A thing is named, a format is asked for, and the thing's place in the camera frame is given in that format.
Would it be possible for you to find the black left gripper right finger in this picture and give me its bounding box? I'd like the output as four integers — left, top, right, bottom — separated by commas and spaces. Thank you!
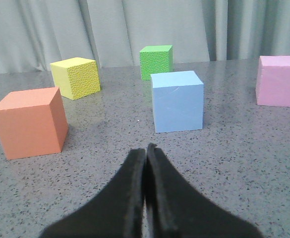
145, 143, 262, 238

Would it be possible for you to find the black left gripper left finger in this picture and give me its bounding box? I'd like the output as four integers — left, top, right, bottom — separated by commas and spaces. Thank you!
41, 149, 145, 238

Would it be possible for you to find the light blue foam cube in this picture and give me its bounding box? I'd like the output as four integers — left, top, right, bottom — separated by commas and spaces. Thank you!
151, 70, 204, 133

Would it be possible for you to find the orange-red smooth foam cube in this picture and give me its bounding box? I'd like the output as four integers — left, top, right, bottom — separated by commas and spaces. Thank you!
0, 87, 68, 160

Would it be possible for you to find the yellow foam cube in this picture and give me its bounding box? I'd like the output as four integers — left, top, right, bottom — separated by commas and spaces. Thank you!
50, 57, 101, 100

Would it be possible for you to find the green foam cube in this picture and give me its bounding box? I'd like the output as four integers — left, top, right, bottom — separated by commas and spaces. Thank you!
139, 45, 173, 80

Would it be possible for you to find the pink foam cube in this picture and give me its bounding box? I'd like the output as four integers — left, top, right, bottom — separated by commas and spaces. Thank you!
256, 56, 290, 107

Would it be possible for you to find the grey-green curtain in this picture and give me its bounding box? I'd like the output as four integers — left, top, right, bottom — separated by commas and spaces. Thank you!
0, 0, 290, 73

